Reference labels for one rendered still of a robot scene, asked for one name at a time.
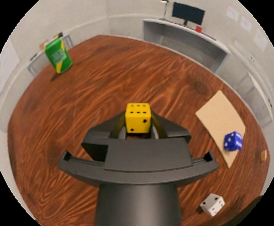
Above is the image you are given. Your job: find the white die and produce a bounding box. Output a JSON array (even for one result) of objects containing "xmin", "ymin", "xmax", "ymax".
[{"xmin": 200, "ymin": 193, "xmax": 224, "ymax": 216}]

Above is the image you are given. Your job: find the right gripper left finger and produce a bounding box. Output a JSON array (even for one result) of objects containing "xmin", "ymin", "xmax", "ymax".
[{"xmin": 85, "ymin": 109, "xmax": 127, "ymax": 139}]

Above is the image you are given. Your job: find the blue die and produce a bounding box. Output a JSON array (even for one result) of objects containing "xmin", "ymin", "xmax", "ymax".
[{"xmin": 223, "ymin": 131, "xmax": 242, "ymax": 152}]

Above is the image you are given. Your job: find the yellow die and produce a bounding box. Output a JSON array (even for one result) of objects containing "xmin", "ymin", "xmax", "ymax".
[{"xmin": 126, "ymin": 104, "xmax": 151, "ymax": 133}]

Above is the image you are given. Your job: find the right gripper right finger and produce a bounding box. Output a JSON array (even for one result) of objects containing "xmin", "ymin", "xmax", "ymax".
[{"xmin": 149, "ymin": 109, "xmax": 192, "ymax": 144}]

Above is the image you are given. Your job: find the small tan cylinder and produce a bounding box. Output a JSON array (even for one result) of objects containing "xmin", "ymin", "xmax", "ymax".
[{"xmin": 261, "ymin": 151, "xmax": 267, "ymax": 161}]

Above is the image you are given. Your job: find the tan mat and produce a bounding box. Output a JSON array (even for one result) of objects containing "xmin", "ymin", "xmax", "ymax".
[{"xmin": 196, "ymin": 91, "xmax": 245, "ymax": 168}]

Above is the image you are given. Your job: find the green soda can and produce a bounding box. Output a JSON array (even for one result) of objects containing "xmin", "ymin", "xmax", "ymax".
[{"xmin": 44, "ymin": 37, "xmax": 72, "ymax": 73}]

